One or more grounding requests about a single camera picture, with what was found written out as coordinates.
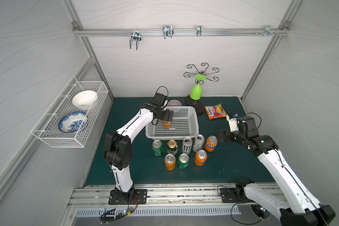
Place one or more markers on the metal loop hook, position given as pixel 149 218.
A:
pixel 168 31

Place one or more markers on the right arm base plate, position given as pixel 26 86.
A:
pixel 231 195

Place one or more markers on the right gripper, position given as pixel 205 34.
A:
pixel 223 135

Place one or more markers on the white ceramic bowl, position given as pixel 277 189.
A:
pixel 84 99

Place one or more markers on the pink bowl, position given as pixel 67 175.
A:
pixel 174 102

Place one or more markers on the right metal hook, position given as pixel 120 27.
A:
pixel 267 32

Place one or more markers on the green plastic wine glass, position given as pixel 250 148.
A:
pixel 196 91

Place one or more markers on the white plastic basket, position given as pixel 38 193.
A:
pixel 184 124

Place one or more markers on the green beer can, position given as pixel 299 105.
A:
pixel 172 147

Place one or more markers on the aluminium top rail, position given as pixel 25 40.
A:
pixel 189 32

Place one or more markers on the green Sprite can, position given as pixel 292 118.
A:
pixel 183 161

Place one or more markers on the white wire wall basket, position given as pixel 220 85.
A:
pixel 46 129

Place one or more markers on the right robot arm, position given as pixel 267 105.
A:
pixel 300 208

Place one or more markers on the white Monster can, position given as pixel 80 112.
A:
pixel 187 145
pixel 198 143

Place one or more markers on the double metal hook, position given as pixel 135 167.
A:
pixel 136 37

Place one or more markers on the orange Fanta can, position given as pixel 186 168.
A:
pixel 200 158

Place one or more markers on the small metal hook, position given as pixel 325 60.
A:
pixel 199 31

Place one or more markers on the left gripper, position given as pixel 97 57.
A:
pixel 167 116

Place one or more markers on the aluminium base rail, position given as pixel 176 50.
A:
pixel 157 194

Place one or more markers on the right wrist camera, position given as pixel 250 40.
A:
pixel 232 121

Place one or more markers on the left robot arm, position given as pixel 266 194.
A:
pixel 118 144

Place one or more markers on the colourful snack bag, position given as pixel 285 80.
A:
pixel 215 111

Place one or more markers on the blue patterned plate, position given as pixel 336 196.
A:
pixel 73 122

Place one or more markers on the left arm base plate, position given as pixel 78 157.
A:
pixel 132 197

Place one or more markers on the black metal cup stand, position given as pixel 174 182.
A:
pixel 198 105

